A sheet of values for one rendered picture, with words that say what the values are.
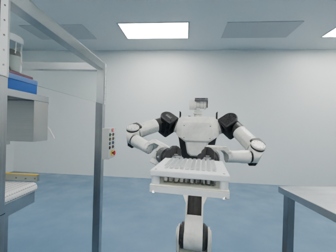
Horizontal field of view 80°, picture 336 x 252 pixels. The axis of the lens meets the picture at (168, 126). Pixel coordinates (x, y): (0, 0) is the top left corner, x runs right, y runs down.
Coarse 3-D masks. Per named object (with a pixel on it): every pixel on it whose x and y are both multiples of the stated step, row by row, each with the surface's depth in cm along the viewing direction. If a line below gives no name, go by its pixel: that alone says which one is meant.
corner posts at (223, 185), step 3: (153, 177) 63; (156, 177) 63; (159, 177) 64; (153, 180) 63; (156, 180) 63; (159, 180) 64; (153, 183) 63; (156, 183) 63; (219, 183) 60; (222, 183) 59; (225, 183) 59; (219, 186) 60; (222, 186) 59; (225, 186) 59; (222, 189) 59; (225, 189) 59
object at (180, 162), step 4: (176, 160) 75; (180, 160) 76; (184, 160) 75; (188, 160) 76; (192, 160) 77; (204, 160) 77; (208, 160) 77; (172, 164) 67; (176, 164) 68; (180, 164) 67; (184, 164) 69; (188, 164) 68; (192, 164) 69; (196, 164) 68; (204, 164) 69; (208, 164) 70; (188, 180) 67
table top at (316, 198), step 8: (280, 192) 112; (288, 192) 105; (296, 192) 103; (304, 192) 103; (312, 192) 104; (320, 192) 104; (328, 192) 104; (296, 200) 99; (304, 200) 94; (312, 200) 92; (320, 200) 92; (328, 200) 93; (312, 208) 89; (320, 208) 85; (328, 208) 83; (328, 216) 81
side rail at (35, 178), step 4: (8, 176) 102; (12, 176) 102; (16, 176) 102; (20, 176) 102; (24, 176) 102; (28, 176) 101; (32, 176) 101; (36, 176) 101; (24, 180) 102; (28, 180) 101; (32, 180) 101; (36, 180) 101
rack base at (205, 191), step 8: (160, 176) 72; (152, 184) 63; (160, 184) 63; (168, 184) 63; (176, 184) 63; (184, 184) 64; (192, 184) 64; (200, 184) 64; (216, 184) 65; (160, 192) 62; (168, 192) 62; (176, 192) 61; (184, 192) 61; (192, 192) 61; (200, 192) 60; (208, 192) 60; (216, 192) 59; (224, 192) 59
